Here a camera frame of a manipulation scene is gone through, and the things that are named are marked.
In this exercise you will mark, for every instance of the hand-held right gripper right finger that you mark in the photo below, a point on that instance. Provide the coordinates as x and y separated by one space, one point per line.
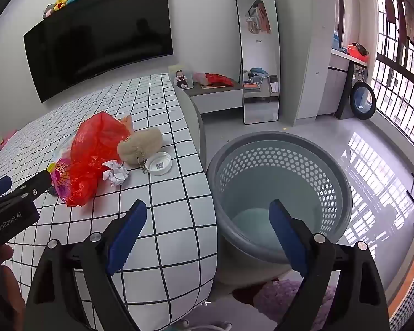
289 238

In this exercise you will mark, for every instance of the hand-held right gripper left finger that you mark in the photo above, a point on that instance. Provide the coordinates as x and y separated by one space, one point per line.
127 238

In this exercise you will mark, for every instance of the pink mesh toy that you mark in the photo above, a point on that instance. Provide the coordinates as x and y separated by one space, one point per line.
60 177

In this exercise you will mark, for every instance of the red plastic bag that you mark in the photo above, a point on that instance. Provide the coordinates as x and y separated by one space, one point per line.
93 151

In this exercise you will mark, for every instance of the white paper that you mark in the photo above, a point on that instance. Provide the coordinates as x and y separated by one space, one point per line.
115 174

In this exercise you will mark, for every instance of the grey perforated laundry basket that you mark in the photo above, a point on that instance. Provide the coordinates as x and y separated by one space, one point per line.
296 165

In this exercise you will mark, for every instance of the white round lid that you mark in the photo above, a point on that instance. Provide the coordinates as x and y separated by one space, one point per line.
158 165

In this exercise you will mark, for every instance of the orange snack packet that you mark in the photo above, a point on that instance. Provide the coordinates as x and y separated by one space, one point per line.
127 124

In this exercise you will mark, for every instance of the person's left hand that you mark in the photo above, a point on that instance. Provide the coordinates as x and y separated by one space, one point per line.
6 253

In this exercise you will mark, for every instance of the bed with checkered sheet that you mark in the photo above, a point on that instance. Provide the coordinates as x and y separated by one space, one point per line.
158 213

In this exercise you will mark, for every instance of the purple fluffy rug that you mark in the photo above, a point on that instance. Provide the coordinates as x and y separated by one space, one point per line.
279 300

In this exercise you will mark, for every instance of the grey nightstand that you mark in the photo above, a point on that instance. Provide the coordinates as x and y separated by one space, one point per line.
220 101

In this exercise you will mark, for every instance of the washing machine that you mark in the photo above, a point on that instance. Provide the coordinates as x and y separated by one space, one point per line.
362 100

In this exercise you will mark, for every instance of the grey counter cabinet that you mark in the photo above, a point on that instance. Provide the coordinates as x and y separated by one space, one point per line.
331 86

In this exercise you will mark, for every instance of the small red bag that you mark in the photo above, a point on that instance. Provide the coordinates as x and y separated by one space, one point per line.
220 80

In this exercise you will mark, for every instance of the pink translucent bag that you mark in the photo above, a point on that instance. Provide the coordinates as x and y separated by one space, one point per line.
199 77

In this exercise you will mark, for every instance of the tall white wardrobe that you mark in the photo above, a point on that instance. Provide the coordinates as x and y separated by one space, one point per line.
307 58

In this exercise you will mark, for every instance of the standing floor mirror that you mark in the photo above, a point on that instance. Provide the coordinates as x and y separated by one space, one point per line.
258 58

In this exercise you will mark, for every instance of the black window grille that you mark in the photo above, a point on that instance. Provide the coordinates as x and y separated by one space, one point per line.
400 86

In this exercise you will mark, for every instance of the red basin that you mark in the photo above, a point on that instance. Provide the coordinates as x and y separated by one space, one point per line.
357 51

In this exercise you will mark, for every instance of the blue container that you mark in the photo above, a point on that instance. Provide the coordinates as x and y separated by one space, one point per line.
336 41

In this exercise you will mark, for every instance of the black wall television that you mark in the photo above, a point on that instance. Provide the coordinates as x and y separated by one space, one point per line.
96 38

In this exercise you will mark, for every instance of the photo frame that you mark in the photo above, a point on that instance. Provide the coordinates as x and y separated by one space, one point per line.
181 78

